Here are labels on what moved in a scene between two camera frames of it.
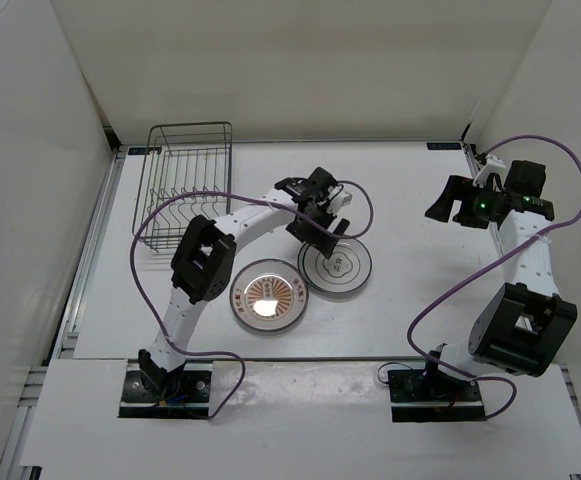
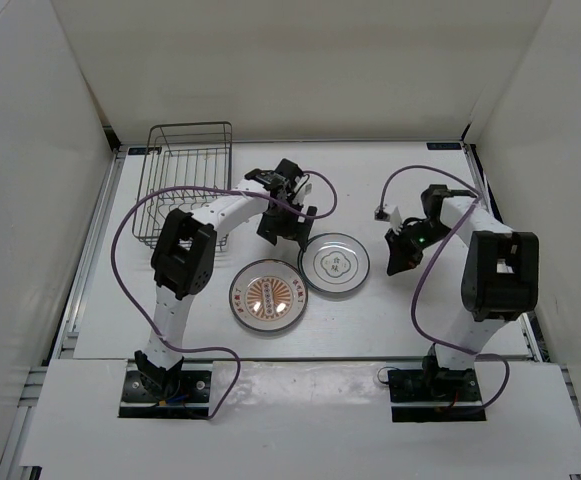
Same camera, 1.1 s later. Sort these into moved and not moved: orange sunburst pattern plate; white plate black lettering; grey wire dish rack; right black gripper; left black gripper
Moved: right black gripper; left black gripper
Not moved: grey wire dish rack; white plate black lettering; orange sunburst pattern plate
